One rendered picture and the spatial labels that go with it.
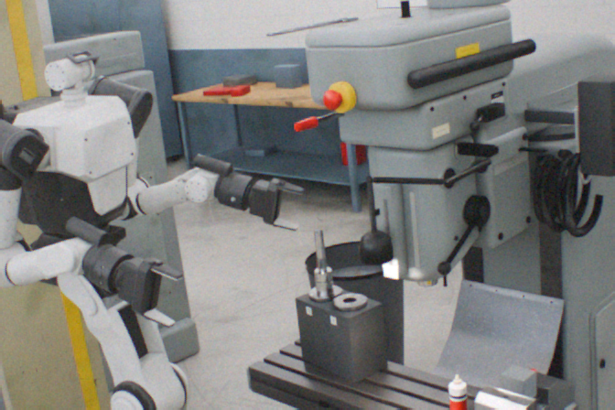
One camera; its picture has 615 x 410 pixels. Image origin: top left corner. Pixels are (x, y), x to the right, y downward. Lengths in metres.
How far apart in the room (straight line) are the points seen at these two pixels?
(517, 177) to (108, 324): 1.03
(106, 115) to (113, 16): 6.99
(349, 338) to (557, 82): 0.83
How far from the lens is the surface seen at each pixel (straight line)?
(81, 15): 9.54
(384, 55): 1.64
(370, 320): 2.23
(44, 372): 3.44
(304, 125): 1.76
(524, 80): 2.07
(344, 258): 4.31
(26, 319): 3.34
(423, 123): 1.73
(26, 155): 1.91
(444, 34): 1.75
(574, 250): 2.24
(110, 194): 2.07
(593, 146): 1.91
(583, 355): 2.37
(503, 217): 2.01
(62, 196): 2.02
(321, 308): 2.25
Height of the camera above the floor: 2.04
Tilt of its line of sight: 15 degrees down
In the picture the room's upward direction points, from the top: 7 degrees counter-clockwise
